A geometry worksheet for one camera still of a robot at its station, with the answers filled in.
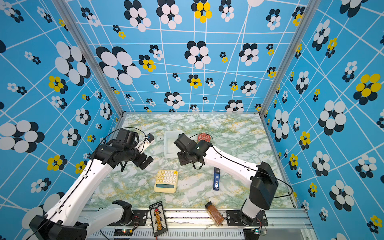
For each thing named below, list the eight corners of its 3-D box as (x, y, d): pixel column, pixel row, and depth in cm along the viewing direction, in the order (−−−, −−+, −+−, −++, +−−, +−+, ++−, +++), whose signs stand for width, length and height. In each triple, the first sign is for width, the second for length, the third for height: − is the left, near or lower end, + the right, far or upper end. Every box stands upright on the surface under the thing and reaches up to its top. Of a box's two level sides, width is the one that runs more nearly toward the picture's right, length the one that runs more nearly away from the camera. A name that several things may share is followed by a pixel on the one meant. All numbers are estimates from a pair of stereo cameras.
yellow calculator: (154, 192, 83) (153, 191, 81) (158, 172, 91) (157, 170, 89) (176, 192, 83) (176, 191, 81) (178, 172, 91) (177, 170, 89)
